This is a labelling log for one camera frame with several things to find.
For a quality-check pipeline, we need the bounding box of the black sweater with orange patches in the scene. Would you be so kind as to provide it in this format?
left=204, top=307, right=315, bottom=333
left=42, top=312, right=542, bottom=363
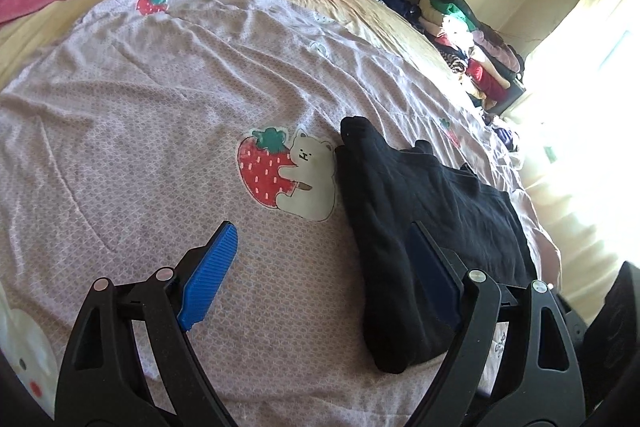
left=334, top=116, right=538, bottom=375

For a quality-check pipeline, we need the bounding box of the navy cloth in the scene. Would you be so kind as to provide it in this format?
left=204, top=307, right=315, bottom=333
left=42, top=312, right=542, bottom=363
left=377, top=0, right=423, bottom=20

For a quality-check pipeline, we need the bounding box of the light curtain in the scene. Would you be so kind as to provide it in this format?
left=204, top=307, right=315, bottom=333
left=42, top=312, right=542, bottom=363
left=515, top=0, right=640, bottom=298

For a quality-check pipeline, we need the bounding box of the lilac strawberry print blanket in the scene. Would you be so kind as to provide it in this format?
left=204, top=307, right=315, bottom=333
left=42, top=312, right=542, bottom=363
left=0, top=0, right=561, bottom=427

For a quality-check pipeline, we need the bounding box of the pile of folded clothes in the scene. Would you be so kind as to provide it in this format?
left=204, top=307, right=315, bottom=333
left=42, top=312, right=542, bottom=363
left=417, top=0, right=528, bottom=152

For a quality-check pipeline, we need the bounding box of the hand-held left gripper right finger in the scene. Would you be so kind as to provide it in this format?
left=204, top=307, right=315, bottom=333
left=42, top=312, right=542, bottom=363
left=406, top=221, right=586, bottom=427

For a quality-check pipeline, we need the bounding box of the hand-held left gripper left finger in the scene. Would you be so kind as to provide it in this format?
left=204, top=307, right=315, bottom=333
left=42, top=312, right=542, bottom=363
left=54, top=221, right=238, bottom=427

